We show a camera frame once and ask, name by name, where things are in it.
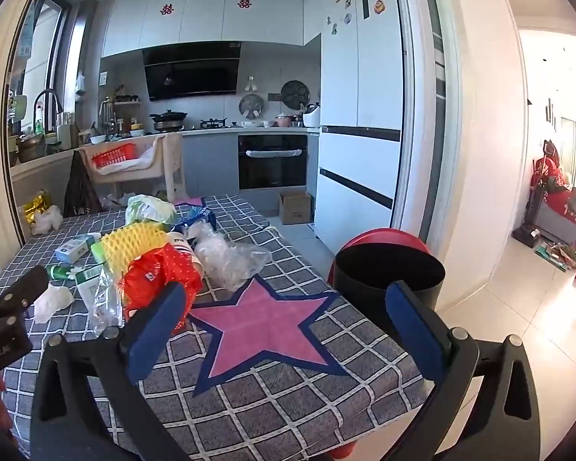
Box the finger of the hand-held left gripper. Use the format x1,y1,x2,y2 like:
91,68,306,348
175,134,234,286
0,265,50,315

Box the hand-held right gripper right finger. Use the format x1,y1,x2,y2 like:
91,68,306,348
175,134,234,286
385,280,542,461

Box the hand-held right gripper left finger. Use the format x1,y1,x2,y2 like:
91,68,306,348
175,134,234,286
30,281,193,461

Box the red plastic bag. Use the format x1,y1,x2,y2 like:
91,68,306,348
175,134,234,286
121,244,203,320

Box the yellow foam fruit net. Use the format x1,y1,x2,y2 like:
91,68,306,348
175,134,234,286
100,225,170,279

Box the white tissue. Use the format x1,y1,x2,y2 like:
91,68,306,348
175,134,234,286
33,283,75,323

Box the green tube with daisy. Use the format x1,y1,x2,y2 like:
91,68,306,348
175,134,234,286
45,263,83,280

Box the clear zip bag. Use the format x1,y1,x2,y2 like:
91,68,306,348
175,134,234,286
79,269,126,339

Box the white and blue carton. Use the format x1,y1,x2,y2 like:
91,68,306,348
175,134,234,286
54,235,101,265

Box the green cardboard box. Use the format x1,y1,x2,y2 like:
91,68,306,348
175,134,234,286
74,265,110,290

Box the gold foil bag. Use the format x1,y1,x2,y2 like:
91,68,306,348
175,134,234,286
22,191,53,224

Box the white paper cup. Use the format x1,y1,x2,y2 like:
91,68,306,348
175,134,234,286
168,231,206,274

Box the crumpled clear plastic bag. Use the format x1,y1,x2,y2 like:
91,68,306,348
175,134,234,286
192,225,272,293

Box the white and green plastic bag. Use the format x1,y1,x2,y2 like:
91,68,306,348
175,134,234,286
126,194,178,231

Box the blue plastic packaging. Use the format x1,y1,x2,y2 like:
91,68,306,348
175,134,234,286
173,206,218,238

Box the grey checked star tablecloth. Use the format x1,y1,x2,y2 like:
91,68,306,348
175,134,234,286
0,195,425,461

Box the red plastic basket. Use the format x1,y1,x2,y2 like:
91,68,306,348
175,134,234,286
91,143,137,168

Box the beige baby cradle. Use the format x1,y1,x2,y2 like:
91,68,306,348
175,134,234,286
79,132,189,202

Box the white cradle cloth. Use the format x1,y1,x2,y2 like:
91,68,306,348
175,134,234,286
96,146,159,176

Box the brown cardboard box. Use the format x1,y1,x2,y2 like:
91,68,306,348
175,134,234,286
278,191,313,226

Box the kitchen faucet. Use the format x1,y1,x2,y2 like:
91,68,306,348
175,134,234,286
33,89,63,133

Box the red gift bags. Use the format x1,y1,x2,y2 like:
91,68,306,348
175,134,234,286
530,156,576,245

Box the black built-in oven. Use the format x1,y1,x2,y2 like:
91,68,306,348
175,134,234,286
237,134,309,190

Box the black wok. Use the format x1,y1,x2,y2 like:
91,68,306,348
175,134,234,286
150,109,189,131

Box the white refrigerator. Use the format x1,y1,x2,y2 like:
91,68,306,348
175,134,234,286
314,0,406,255

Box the black range hood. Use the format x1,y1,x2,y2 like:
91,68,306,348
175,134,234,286
141,41,243,101

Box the white upper cabinets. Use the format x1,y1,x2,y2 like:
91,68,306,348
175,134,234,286
101,0,322,58

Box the small round wall rack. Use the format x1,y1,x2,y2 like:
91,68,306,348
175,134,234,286
238,93,264,119

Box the large round wall rack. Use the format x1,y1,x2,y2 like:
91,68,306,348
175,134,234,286
281,80,310,108

